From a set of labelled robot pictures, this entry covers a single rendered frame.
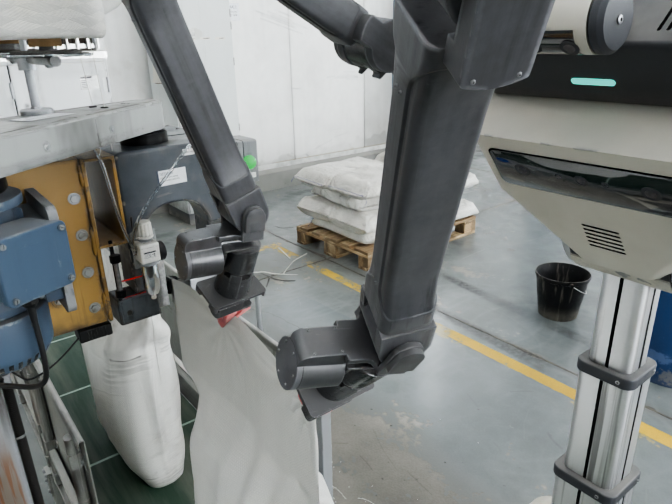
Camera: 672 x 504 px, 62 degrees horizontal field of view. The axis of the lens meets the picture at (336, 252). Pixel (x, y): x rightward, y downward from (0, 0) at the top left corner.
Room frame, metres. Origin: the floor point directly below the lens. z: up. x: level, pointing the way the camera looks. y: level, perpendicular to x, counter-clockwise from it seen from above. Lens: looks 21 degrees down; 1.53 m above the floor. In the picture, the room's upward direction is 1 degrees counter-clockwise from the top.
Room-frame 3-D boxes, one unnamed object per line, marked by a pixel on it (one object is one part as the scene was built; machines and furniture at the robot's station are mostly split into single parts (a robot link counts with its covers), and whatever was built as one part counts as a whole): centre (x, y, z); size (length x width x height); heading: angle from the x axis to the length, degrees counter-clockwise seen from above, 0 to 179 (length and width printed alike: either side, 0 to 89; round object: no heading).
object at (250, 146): (1.18, 0.20, 1.29); 0.08 x 0.05 x 0.09; 38
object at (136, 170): (1.18, 0.38, 1.21); 0.30 x 0.25 x 0.30; 38
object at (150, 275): (0.97, 0.35, 1.11); 0.03 x 0.03 x 0.06
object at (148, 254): (0.97, 0.35, 1.14); 0.05 x 0.04 x 0.16; 128
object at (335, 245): (4.23, -0.42, 0.07); 1.20 x 0.82 x 0.14; 130
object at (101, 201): (1.05, 0.47, 1.26); 0.22 x 0.05 x 0.16; 38
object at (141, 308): (1.00, 0.40, 1.04); 0.08 x 0.06 x 0.05; 128
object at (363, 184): (3.88, -0.33, 0.56); 0.66 x 0.42 x 0.15; 128
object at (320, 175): (4.19, -0.06, 0.56); 0.66 x 0.43 x 0.15; 125
